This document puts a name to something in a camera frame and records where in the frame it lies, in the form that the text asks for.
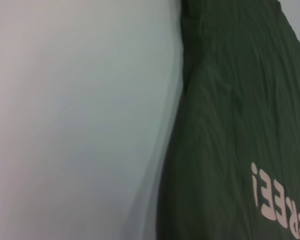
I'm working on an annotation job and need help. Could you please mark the dark green FREE! t-shirt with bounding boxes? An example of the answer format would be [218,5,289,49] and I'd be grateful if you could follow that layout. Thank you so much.
[155,0,300,240]

